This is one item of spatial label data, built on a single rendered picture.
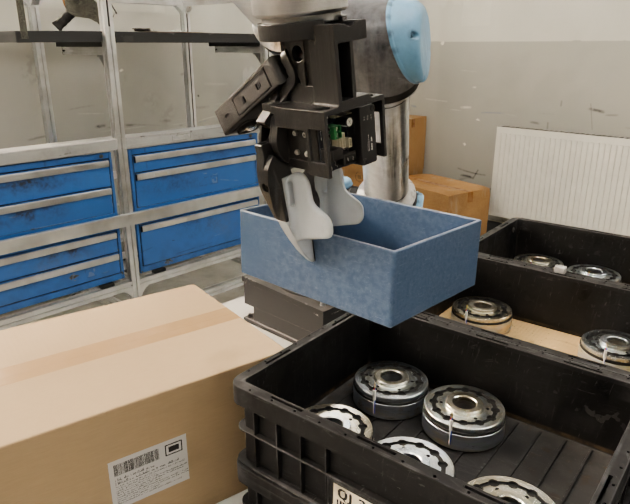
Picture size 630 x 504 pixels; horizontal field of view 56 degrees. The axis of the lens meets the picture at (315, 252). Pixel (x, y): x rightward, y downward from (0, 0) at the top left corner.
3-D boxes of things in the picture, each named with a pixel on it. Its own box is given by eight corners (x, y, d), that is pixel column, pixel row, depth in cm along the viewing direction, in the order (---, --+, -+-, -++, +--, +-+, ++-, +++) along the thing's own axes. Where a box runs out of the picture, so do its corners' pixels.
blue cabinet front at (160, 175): (139, 272, 272) (126, 149, 254) (258, 237, 321) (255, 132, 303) (142, 274, 270) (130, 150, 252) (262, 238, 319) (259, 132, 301)
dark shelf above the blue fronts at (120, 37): (-27, 46, 242) (-30, 31, 240) (212, 46, 324) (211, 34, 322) (17, 47, 213) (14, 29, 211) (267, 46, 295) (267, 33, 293)
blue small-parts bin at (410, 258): (240, 272, 65) (238, 209, 63) (332, 243, 75) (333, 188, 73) (390, 328, 52) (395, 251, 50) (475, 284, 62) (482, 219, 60)
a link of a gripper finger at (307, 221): (325, 285, 52) (317, 182, 48) (280, 267, 56) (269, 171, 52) (350, 272, 54) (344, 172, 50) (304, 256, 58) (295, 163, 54)
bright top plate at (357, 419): (271, 432, 72) (271, 428, 72) (327, 398, 79) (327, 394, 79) (335, 470, 66) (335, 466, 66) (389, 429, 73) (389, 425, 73)
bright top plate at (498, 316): (441, 310, 105) (441, 307, 105) (470, 294, 112) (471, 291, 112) (494, 328, 99) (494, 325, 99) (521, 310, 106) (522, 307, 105)
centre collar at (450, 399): (439, 410, 76) (439, 406, 76) (451, 391, 80) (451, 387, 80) (477, 421, 73) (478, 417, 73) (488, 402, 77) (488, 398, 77)
